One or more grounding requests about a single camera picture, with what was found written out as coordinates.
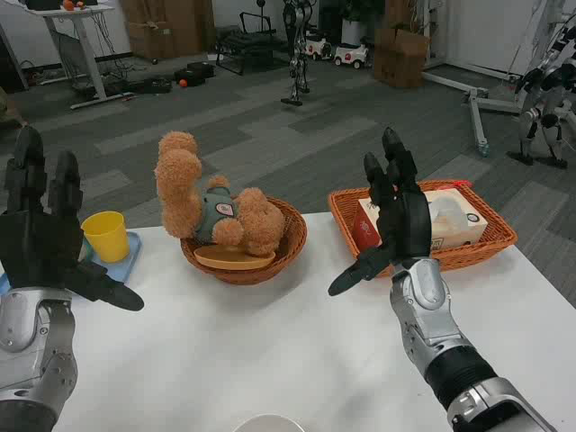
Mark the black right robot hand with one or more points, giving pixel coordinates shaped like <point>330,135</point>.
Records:
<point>405,225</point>

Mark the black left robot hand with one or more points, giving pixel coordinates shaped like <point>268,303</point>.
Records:
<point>36,243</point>

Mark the white plastic bowl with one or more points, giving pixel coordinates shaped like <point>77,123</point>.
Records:
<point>270,425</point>

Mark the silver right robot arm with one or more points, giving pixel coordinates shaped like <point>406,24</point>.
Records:
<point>427,306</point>

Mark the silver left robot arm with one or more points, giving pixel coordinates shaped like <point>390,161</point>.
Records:
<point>27,360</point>

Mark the tissue box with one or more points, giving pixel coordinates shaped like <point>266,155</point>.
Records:
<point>454,216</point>

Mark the teal round dish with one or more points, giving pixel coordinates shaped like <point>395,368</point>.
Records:
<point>87,252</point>

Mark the yellow plastic cup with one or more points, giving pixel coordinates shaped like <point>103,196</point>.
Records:
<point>105,238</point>

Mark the red tag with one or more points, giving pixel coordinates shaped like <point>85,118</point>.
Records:
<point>461,183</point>

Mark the rectangular wicker basket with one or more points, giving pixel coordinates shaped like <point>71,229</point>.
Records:
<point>495,225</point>

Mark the light blue plastic tray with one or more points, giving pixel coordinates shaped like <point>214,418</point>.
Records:
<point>128,261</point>

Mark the white gantry stand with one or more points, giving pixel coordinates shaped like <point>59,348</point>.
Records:
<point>474,108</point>

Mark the brown teddy bear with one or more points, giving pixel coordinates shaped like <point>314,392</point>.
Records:
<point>180,189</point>

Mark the round wicker basket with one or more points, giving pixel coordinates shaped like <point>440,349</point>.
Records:
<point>252,274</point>

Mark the large open cardboard box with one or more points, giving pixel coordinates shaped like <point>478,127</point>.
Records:
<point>400,58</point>

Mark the orange plastic plate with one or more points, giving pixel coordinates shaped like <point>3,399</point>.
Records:
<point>234,262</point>

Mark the white toy car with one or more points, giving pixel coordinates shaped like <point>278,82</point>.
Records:
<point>351,56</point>
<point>318,48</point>

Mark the black humanoid robot legs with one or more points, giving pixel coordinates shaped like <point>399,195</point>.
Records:
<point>297,58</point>

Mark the silver humanoid robot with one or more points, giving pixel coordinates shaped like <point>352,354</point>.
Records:
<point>546,85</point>

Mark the potted green plant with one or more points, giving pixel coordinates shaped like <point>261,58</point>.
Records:
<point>357,27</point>

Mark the white standing desk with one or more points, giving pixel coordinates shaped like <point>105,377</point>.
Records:
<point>83,36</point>

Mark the black equipment case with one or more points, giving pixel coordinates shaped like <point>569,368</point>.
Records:
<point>193,74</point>

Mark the orange fruit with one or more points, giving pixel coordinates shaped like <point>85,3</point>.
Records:
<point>68,4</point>

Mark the stack of cardboard boxes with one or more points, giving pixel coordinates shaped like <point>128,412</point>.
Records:
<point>166,27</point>

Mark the black folding frame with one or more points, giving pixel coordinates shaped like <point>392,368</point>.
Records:
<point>252,45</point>

